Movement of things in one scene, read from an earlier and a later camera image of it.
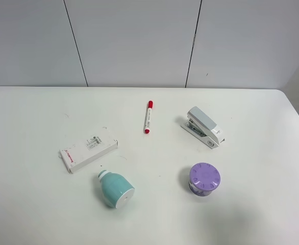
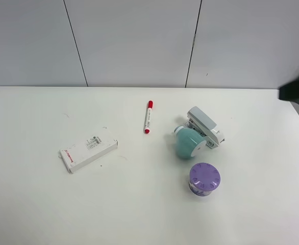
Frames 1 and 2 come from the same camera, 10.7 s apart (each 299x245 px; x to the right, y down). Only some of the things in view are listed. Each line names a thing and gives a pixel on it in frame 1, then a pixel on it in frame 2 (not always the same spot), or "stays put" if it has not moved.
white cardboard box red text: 75,156 stays put
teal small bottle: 117,191 → 189,143
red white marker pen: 150,108 stays put
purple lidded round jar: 204,177 stays put
